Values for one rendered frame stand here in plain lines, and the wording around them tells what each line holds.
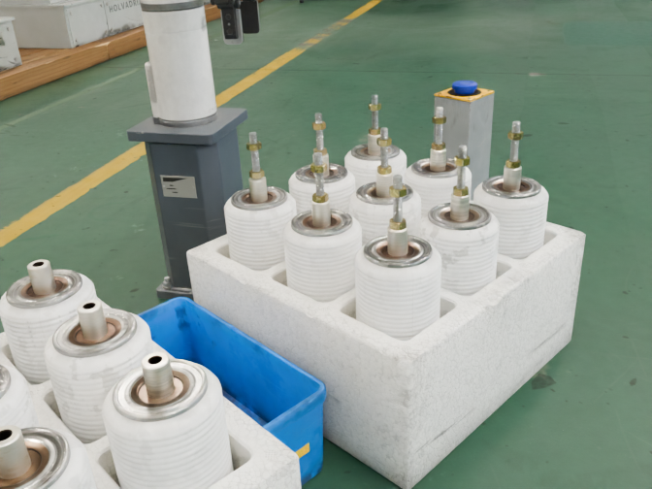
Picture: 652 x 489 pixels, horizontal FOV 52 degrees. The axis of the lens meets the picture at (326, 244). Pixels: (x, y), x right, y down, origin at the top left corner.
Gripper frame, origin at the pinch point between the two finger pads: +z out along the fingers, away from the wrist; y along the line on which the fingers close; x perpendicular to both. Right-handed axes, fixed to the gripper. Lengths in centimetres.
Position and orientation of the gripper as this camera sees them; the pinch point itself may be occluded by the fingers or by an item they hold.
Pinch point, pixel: (242, 26)
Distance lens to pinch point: 84.0
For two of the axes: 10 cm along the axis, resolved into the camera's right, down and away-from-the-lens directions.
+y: -1.9, 4.5, -8.7
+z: 0.5, 8.9, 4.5
